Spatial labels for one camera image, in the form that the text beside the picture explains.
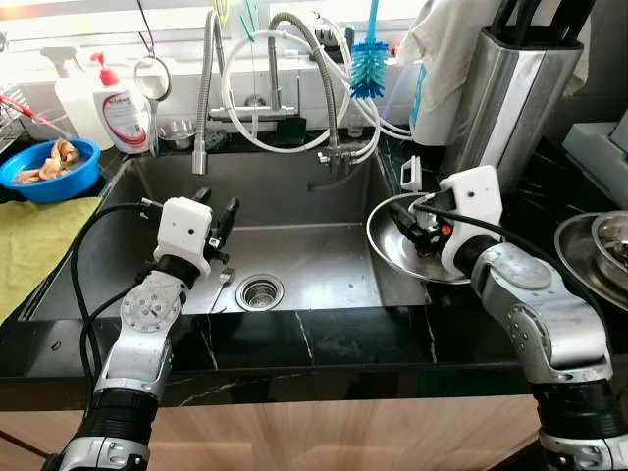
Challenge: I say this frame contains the stainless steel sink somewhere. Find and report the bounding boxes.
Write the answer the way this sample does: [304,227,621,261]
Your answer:
[20,152,428,320]

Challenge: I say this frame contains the small steel cup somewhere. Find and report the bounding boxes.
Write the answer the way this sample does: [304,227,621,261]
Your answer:
[157,120,197,151]

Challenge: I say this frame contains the brown food scraps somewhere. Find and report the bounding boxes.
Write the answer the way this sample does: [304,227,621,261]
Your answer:
[15,139,84,184]

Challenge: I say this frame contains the dark green sponge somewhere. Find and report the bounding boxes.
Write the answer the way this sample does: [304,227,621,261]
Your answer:
[278,118,313,148]

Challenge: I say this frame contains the yellow dish cloth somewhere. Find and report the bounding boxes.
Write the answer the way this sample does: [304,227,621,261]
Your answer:
[0,196,104,320]

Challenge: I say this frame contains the steel sink drain strainer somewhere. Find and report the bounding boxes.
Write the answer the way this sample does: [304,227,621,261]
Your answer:
[235,275,286,312]

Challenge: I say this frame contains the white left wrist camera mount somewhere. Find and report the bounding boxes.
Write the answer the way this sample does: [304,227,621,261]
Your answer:
[154,196,217,278]

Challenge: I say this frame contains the small white clip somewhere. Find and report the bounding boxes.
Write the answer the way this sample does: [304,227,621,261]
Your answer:
[400,155,425,194]

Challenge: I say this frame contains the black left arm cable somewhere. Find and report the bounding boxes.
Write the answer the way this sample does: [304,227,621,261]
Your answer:
[71,199,163,393]

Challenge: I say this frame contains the light wood sink cabinet door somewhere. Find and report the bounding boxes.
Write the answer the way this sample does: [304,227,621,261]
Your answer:
[0,397,286,471]
[285,392,546,471]

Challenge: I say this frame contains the grey white washing machine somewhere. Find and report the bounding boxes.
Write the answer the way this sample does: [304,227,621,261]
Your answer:
[564,118,628,212]

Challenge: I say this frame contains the grey flexible metal hose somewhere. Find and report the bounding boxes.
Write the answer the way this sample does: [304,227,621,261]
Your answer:
[267,10,344,173]

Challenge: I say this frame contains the stainless steel knife block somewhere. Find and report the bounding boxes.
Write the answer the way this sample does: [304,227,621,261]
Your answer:
[442,0,595,197]

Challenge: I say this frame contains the white red pump soap bottle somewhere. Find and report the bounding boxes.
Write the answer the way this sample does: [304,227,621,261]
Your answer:
[90,51,153,155]

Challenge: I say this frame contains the large steel plate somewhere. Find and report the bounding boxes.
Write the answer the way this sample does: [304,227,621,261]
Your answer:
[366,192,474,287]
[553,210,628,311]

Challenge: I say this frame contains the metal spring faucet spout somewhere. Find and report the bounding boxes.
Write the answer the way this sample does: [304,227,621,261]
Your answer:
[191,10,229,176]

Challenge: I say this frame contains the white spray bottle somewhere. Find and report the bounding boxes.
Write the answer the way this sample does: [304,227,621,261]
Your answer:
[39,46,104,138]

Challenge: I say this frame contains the chrome tap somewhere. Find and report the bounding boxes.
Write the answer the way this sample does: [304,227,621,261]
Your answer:
[231,39,300,124]

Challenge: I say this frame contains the steel spoon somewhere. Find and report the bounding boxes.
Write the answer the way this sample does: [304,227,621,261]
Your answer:
[209,267,236,315]

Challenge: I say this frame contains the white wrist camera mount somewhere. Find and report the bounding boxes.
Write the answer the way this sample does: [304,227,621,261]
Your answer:
[154,196,217,278]
[432,165,504,276]

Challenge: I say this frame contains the steel bowl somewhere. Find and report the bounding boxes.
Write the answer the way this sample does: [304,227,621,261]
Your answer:
[589,212,628,271]

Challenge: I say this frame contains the round metal strainer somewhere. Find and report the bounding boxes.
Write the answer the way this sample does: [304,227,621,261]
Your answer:
[132,54,173,104]

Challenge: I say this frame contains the red handled utensil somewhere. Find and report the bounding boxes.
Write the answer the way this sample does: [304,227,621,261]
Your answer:
[0,91,55,129]

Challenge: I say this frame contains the blue bottle brush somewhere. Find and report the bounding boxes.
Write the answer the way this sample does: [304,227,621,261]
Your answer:
[349,0,392,101]

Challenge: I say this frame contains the blue plastic bowl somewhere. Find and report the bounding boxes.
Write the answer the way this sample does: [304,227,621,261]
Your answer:
[0,137,102,204]

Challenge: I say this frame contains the white looped hose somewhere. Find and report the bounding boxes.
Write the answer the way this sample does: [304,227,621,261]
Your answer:
[221,29,413,153]

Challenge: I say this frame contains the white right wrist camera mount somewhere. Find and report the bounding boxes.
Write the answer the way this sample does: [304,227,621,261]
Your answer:
[432,165,504,276]

